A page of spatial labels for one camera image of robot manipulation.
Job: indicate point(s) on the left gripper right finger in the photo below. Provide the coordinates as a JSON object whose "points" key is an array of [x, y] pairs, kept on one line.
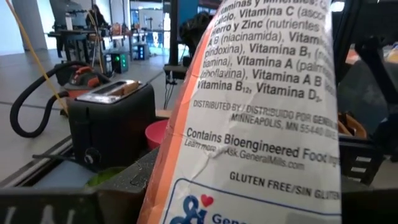
{"points": [[370, 207]]}

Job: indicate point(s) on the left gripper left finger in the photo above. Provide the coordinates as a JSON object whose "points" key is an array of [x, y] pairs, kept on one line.
{"points": [[62, 205]]}

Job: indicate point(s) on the red bowl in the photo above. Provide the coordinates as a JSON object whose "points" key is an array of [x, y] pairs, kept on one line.
{"points": [[155, 133]]}

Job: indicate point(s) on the brown toast slice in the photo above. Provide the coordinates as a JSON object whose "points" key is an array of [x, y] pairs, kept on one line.
{"points": [[130, 87]]}

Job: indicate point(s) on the orange cereal box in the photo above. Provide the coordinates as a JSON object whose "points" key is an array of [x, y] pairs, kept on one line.
{"points": [[255, 124]]}

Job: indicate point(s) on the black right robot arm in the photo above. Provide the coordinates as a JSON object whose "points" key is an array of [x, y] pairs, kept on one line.
{"points": [[373, 53]]}

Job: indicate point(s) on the green watermelon cup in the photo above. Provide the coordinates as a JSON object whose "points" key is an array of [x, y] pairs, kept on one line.
{"points": [[105, 175]]}

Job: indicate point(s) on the black toaster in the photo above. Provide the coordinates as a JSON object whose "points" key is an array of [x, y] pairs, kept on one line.
{"points": [[109, 124]]}

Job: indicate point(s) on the orange shop vacuum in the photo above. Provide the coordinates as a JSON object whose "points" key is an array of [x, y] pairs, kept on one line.
{"points": [[82, 77]]}

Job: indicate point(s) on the black box with green light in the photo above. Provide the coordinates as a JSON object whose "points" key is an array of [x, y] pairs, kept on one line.
{"points": [[120, 62]]}

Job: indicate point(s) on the background workbench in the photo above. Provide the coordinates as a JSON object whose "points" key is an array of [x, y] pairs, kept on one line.
{"points": [[77, 35]]}

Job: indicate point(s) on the person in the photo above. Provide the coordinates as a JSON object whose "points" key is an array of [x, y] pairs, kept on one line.
{"points": [[96, 17]]}

